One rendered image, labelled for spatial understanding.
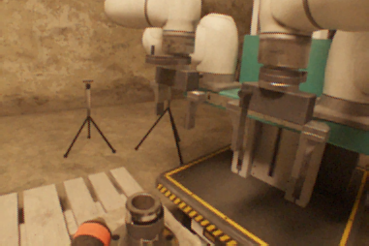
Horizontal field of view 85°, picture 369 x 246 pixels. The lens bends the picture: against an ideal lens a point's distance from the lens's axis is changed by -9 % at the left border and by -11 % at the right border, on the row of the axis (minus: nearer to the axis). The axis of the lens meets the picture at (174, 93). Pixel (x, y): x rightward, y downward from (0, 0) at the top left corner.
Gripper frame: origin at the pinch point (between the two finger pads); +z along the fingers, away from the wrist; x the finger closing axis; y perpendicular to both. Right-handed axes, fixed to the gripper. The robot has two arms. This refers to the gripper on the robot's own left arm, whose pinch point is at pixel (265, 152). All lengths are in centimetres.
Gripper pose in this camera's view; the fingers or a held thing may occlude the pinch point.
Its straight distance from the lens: 48.0
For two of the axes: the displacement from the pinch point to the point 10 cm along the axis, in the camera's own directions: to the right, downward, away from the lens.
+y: -7.5, 0.9, -6.6
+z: -0.7, 9.7, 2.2
